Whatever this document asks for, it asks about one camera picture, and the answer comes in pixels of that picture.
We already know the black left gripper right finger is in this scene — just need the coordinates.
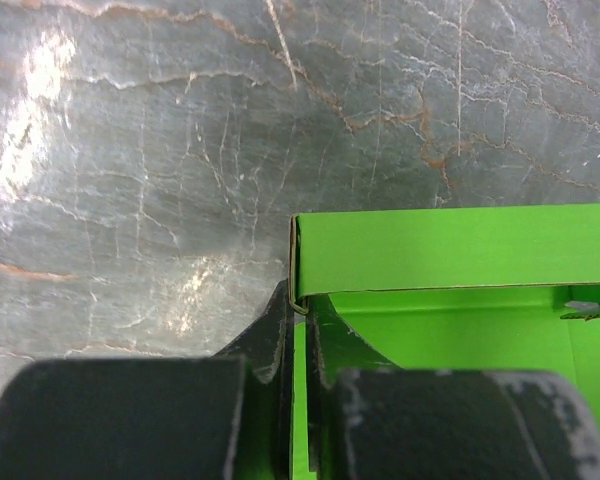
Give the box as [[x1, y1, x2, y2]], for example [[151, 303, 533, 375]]
[[306, 295, 600, 479]]

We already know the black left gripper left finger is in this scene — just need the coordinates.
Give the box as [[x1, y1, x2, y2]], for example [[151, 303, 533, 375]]
[[0, 282, 294, 479]]

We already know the green paper box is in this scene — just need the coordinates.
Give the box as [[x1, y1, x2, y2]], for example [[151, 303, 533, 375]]
[[286, 203, 600, 480]]

